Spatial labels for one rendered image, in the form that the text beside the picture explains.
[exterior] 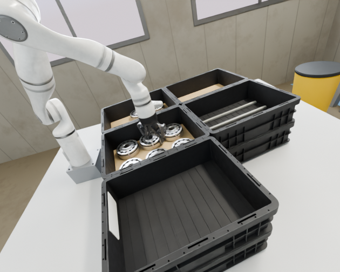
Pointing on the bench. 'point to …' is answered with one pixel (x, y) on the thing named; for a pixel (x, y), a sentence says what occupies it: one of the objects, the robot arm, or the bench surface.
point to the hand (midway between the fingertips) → (155, 140)
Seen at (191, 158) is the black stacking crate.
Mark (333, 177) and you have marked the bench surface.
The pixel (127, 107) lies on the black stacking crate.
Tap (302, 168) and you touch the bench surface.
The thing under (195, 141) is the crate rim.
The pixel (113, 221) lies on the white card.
